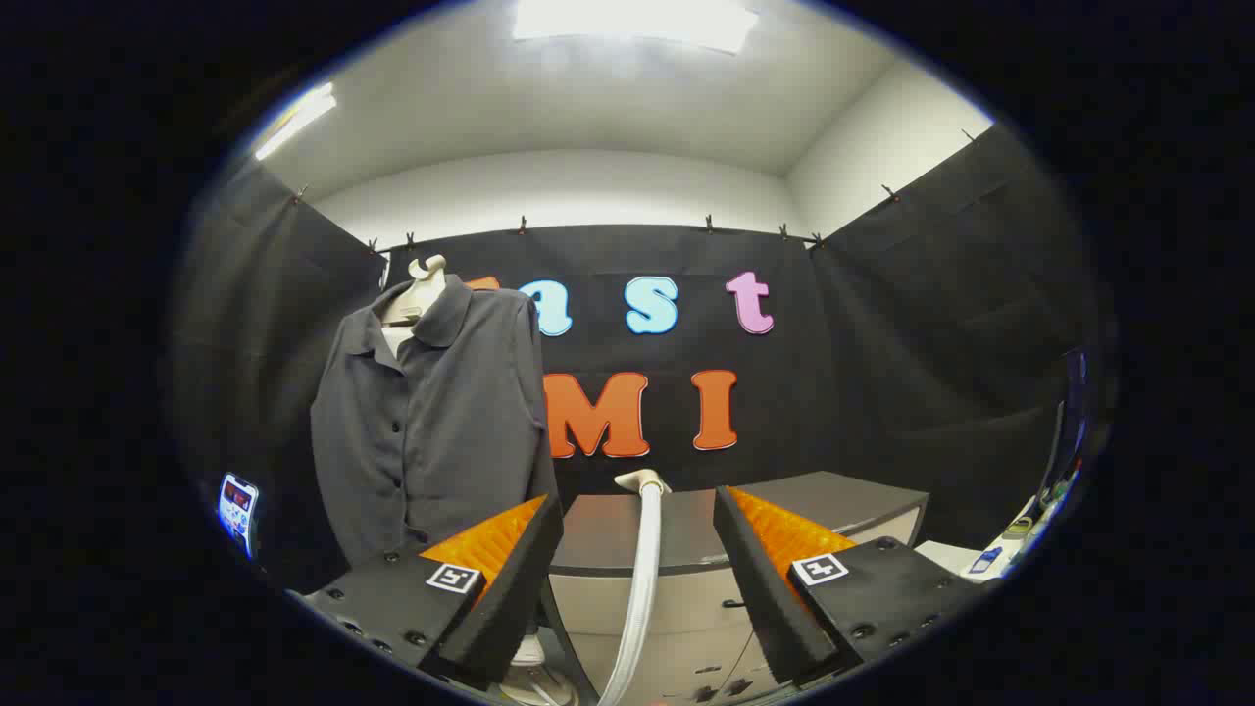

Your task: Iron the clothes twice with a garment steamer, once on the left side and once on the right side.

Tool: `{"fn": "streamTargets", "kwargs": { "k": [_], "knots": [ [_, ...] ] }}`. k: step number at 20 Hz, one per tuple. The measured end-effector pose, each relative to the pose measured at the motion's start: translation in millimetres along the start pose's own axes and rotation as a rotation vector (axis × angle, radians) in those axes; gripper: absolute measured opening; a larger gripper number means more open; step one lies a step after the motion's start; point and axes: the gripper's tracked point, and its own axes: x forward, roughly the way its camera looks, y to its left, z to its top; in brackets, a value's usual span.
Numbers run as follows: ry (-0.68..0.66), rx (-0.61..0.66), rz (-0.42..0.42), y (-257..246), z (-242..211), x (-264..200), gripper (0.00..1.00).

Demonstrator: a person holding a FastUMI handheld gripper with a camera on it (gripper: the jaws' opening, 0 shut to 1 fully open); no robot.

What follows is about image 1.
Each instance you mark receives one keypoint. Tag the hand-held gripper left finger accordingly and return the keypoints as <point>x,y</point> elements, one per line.
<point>510,588</point>

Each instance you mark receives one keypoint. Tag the smartphone with lit screen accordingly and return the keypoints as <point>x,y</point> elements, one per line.
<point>238,510</point>

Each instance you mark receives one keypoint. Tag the grey top drawer cabinet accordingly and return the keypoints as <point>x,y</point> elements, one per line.
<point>833,495</point>

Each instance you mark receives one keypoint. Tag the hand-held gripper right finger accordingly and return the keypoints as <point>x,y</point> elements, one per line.
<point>765,588</point>

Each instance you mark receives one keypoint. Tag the white garment steamer base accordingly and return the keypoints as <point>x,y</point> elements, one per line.
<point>529,652</point>

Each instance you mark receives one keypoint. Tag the large ceiling light panel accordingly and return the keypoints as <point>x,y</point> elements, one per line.
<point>637,20</point>

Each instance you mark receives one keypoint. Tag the dark grey button shirt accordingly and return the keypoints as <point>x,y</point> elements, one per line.
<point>441,422</point>

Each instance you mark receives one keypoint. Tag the cream steamer hanger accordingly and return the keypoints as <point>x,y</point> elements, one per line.
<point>424,289</point>

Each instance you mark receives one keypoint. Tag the row of black backdrop clips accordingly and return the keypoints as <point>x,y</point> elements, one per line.
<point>523,226</point>

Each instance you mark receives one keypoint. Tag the narrow ceiling light panel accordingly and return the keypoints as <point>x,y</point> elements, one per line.
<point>294,123</point>

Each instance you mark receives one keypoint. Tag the white power strip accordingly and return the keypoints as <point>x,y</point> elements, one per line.
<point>1020,528</point>

